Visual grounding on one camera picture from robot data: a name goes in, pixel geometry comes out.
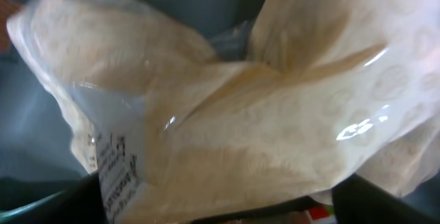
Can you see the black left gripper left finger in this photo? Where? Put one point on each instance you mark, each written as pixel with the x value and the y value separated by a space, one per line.
pixel 61 202

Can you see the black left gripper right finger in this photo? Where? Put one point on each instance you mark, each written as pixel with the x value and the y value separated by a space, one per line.
pixel 357 201

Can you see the green red snack bag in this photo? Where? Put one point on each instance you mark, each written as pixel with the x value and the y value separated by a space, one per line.
pixel 323 214

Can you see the beige tissue pack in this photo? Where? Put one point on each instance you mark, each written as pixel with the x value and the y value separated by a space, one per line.
pixel 329 88

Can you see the dark grey plastic basket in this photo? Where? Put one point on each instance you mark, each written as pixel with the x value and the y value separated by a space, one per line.
pixel 34 141

